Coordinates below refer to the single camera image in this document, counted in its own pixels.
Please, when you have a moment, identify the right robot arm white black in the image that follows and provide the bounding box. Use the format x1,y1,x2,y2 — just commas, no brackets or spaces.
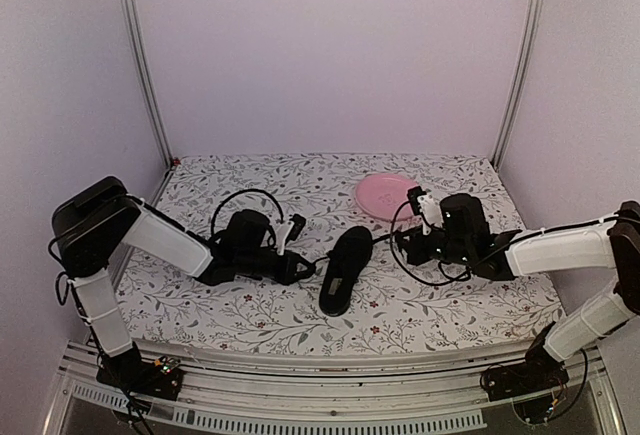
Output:
390,189,639,391

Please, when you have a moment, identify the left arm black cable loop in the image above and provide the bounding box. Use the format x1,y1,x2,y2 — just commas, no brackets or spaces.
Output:
209,188,286,241

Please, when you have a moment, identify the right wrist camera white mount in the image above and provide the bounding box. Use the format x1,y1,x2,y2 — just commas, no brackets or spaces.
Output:
407,186,443,235

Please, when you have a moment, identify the black shoelace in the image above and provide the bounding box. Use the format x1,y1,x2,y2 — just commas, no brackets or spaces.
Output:
312,226,394,266

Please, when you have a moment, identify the pink plate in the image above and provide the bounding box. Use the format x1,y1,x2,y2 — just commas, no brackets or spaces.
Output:
354,173,418,222

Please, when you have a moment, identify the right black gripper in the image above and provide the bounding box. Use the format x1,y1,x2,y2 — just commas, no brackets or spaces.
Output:
397,224,473,266

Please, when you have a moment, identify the right aluminium frame post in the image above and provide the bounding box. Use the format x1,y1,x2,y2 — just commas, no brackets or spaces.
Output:
490,0,544,172

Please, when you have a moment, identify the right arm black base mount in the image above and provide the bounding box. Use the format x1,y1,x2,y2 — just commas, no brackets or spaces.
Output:
479,356,569,401

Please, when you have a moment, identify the floral patterned table mat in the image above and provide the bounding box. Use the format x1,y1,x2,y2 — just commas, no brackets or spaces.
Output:
116,153,563,356

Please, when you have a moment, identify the aluminium frame post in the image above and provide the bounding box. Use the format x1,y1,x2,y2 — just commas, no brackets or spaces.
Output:
490,0,544,172
120,0,174,170

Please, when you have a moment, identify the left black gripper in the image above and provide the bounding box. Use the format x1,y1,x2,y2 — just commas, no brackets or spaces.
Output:
237,249,316,286

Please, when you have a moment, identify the black shoe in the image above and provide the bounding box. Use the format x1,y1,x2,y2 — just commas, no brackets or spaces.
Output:
319,258,367,317

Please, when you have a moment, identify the left aluminium frame post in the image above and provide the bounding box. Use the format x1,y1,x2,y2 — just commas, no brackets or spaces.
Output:
120,0,174,170

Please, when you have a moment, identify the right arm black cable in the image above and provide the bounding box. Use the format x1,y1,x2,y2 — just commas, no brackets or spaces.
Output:
387,199,476,286

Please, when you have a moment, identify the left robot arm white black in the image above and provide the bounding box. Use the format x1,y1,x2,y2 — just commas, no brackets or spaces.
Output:
48,176,315,389

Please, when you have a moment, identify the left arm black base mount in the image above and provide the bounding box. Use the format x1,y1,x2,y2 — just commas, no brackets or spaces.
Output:
96,356,185,401

